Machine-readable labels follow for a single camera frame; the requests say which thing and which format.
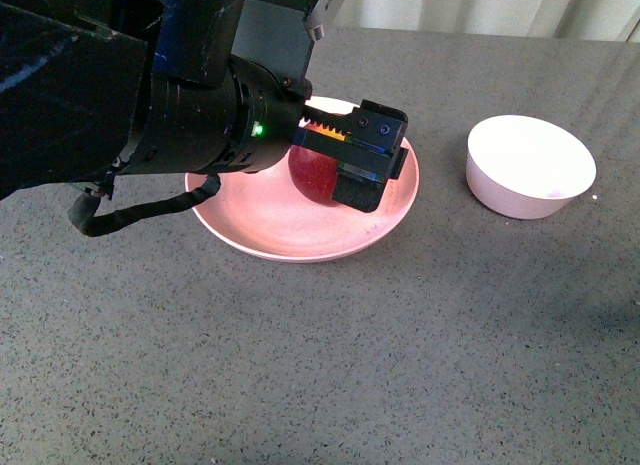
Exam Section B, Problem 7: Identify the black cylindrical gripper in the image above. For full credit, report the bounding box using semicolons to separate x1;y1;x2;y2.
123;56;408;213

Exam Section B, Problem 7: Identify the red apple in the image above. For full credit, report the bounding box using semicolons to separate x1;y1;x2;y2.
288;145;338;206

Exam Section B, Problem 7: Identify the pink round plate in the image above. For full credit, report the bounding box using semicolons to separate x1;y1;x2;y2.
183;95;419;264

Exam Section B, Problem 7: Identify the pale pink bowl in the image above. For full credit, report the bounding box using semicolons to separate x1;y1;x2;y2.
466;115;596;220

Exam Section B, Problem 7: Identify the white pleated curtain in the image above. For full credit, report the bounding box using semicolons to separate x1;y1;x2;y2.
334;0;639;43

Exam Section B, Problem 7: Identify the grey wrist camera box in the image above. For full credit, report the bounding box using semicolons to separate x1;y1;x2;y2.
232;0;345;88

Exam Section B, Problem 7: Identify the black wrapped cable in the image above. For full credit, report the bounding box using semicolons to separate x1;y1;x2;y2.
67;173;222;239

